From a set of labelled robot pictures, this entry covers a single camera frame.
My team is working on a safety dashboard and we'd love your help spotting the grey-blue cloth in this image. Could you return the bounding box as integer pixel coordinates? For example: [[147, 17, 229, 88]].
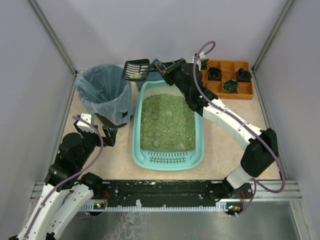
[[135, 58, 163, 91]]

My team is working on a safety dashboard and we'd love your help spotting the orange wooden compartment tray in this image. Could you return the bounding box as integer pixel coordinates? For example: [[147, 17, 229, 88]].
[[201, 59, 254, 100]]

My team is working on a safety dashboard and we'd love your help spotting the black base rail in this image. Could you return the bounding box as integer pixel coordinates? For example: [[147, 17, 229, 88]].
[[34, 178, 300, 217]]

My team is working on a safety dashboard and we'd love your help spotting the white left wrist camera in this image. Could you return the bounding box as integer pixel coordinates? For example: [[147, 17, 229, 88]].
[[76, 113, 94, 133]]

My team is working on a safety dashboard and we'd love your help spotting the black rolled item top-left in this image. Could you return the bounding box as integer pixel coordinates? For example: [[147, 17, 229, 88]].
[[200, 59, 209, 71]]

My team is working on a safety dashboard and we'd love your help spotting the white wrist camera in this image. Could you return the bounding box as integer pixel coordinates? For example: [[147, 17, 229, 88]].
[[191, 51, 209, 65], [76, 113, 94, 133]]

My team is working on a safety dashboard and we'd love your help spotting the black rolled item right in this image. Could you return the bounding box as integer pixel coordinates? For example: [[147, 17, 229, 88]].
[[236, 68, 252, 83]]

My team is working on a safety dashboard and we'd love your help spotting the teal plastic litter box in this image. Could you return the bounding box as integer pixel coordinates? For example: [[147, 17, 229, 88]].
[[132, 80, 205, 171]]

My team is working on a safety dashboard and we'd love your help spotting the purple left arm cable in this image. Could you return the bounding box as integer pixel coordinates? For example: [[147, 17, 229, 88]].
[[23, 115, 105, 238]]

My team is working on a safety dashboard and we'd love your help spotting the black rolled item lower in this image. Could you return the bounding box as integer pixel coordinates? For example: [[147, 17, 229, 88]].
[[222, 79, 239, 94]]

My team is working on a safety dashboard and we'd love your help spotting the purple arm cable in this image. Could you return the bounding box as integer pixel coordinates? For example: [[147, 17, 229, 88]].
[[23, 115, 105, 238], [192, 41, 287, 217]]

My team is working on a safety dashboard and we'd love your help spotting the black litter scoop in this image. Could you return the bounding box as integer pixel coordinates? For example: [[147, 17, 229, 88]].
[[122, 58, 156, 82]]

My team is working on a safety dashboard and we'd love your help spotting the black rolled item middle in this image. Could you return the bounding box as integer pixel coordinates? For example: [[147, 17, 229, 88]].
[[207, 67, 223, 82]]

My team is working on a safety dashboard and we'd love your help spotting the green cat litter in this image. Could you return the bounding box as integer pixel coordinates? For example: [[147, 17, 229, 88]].
[[140, 93, 196, 152]]

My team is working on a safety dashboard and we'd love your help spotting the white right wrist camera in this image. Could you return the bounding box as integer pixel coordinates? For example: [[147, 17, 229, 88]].
[[191, 51, 209, 65]]

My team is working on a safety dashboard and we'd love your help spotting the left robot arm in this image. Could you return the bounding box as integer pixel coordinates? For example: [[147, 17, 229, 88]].
[[11, 121, 118, 240]]

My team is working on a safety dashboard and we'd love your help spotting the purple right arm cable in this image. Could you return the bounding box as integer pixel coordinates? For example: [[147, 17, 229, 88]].
[[192, 41, 287, 217]]

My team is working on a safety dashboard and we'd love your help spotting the translucent blue bin liner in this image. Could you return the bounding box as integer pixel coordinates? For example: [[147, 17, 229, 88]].
[[76, 64, 134, 127]]

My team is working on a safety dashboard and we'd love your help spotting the black trash bin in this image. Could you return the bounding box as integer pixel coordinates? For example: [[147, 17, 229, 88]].
[[95, 113, 127, 129]]

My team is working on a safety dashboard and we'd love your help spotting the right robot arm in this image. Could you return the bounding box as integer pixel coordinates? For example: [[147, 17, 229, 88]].
[[154, 58, 278, 194]]

